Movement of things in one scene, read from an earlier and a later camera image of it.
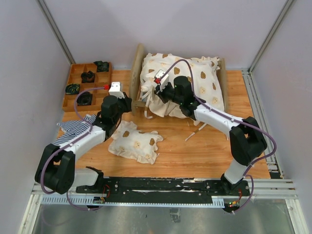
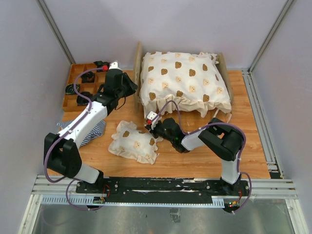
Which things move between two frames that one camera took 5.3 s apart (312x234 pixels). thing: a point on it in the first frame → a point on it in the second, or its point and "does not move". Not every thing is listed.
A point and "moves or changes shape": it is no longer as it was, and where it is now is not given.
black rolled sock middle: x=87 y=77 does not move
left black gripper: x=127 y=101 → x=132 y=87
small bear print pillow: x=128 y=140 does not move
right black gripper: x=161 y=94 → x=152 y=131
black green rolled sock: x=72 y=89 does not move
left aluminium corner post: x=56 y=31 does not move
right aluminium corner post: x=287 y=7 does not move
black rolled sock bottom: x=85 y=99 does not move
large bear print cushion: x=202 y=72 moves or changes shape
